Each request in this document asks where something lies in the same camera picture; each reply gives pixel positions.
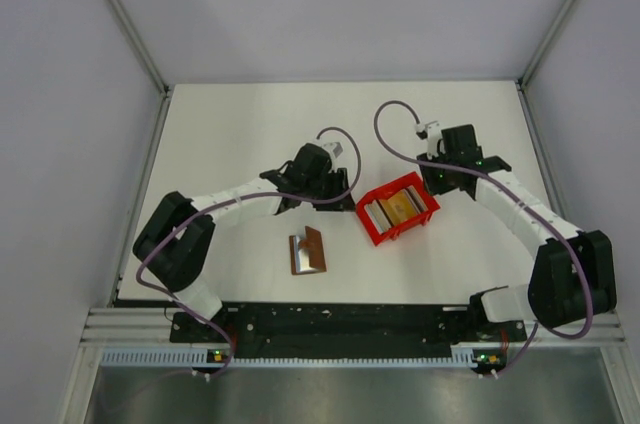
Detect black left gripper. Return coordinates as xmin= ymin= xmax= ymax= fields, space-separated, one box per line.
xmin=303 ymin=167 xmax=356 ymax=212

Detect brown leather card holder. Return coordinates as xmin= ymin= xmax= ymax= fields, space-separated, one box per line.
xmin=289 ymin=226 xmax=327 ymax=276

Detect red plastic bin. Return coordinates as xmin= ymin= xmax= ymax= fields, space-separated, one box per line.
xmin=356 ymin=172 xmax=440 ymax=246

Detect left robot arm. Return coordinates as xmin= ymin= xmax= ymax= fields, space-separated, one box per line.
xmin=132 ymin=140 xmax=356 ymax=341

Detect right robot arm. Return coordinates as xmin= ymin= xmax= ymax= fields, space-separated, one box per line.
xmin=416 ymin=122 xmax=617 ymax=340

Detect stack of credit cards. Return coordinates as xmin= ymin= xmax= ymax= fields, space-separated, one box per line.
xmin=365 ymin=186 xmax=428 ymax=234

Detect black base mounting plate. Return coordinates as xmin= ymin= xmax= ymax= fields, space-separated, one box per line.
xmin=168 ymin=301 xmax=526 ymax=359

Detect steel sheet panel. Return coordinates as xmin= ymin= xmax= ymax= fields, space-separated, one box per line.
xmin=86 ymin=349 xmax=623 ymax=423

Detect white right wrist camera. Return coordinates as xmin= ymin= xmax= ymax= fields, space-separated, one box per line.
xmin=414 ymin=121 xmax=442 ymax=159

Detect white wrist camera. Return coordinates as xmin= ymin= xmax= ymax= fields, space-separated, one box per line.
xmin=414 ymin=121 xmax=442 ymax=159
xmin=322 ymin=142 xmax=344 ymax=159

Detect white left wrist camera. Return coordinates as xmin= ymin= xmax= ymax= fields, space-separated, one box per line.
xmin=322 ymin=142 xmax=344 ymax=159

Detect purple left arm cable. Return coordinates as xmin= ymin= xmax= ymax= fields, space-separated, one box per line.
xmin=134 ymin=126 xmax=362 ymax=380

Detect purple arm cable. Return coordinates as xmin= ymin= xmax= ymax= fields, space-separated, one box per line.
xmin=373 ymin=100 xmax=596 ymax=380
xmin=134 ymin=126 xmax=362 ymax=380

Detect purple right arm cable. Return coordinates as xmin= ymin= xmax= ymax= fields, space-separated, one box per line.
xmin=373 ymin=100 xmax=596 ymax=380

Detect grey slotted cable duct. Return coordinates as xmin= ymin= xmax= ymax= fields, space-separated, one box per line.
xmin=99 ymin=346 xmax=506 ymax=370

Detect aluminium frame rail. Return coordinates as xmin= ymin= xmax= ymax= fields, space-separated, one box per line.
xmin=104 ymin=0 xmax=170 ymax=97

